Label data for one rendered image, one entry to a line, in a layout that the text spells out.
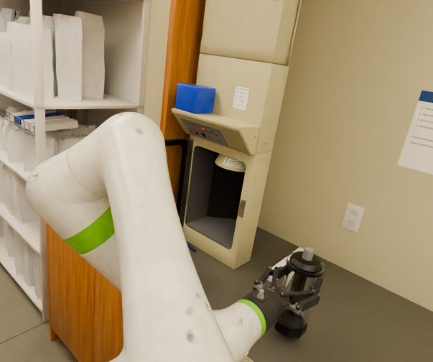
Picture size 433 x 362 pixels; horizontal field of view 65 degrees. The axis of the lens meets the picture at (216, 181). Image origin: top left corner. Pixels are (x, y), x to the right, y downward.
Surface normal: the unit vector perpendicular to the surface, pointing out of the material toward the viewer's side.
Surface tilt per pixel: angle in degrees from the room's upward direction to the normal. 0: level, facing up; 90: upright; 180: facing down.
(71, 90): 100
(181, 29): 90
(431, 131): 90
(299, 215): 90
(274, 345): 0
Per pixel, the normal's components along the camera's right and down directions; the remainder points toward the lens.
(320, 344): 0.14, -0.93
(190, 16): 0.75, 0.32
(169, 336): -0.05, -0.73
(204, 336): 0.51, -0.74
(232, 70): -0.65, 0.17
